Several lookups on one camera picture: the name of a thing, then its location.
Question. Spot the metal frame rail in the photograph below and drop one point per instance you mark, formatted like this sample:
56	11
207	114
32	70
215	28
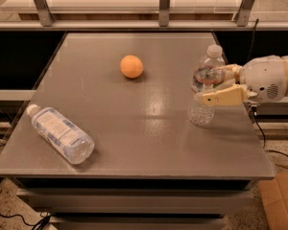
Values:
144	15

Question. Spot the clear water bottle red label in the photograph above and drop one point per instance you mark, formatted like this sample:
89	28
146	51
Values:
208	74

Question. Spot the clear bottle blue white label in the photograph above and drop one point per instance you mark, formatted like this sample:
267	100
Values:
68	139

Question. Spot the orange fruit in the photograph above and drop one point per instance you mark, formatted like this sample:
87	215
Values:
131	66

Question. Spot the brown cardboard box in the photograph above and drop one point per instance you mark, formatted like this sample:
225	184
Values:
274	195

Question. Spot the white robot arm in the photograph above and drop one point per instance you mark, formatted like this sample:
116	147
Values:
261	80

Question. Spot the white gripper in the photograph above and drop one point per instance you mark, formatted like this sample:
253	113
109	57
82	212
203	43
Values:
263	78

